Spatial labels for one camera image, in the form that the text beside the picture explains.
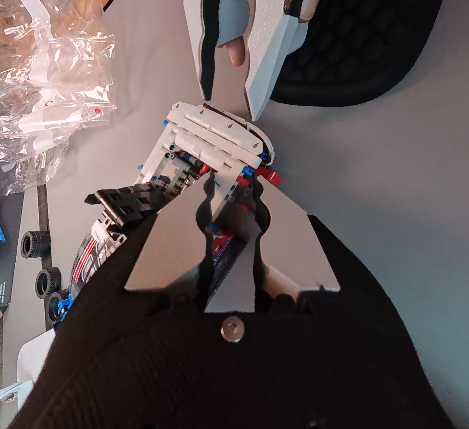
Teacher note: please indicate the brick-built toy race car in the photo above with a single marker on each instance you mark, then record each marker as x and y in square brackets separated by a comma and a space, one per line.
[212, 132]

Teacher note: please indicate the black toy set box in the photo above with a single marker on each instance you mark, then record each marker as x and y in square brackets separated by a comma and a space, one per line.
[9, 253]

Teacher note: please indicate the black rubber toy tire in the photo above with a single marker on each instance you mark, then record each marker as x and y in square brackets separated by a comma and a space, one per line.
[48, 283]
[35, 245]
[55, 308]

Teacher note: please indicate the pile of clear plastic bags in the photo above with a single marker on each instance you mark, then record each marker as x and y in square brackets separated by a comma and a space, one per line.
[55, 69]

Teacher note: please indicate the person's right hand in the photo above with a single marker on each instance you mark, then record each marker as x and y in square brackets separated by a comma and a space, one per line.
[236, 53]

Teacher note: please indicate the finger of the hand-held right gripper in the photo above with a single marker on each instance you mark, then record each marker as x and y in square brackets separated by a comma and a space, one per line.
[194, 3]
[267, 14]

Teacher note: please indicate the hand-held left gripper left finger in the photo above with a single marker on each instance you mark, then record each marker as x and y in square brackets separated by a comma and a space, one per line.
[172, 249]

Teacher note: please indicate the white oval display stand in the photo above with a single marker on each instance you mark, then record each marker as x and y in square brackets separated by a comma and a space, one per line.
[33, 363]

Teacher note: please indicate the grey desk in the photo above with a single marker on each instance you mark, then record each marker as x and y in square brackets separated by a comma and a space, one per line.
[366, 198]

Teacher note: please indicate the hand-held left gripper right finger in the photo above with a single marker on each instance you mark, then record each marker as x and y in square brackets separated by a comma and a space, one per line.
[293, 249]

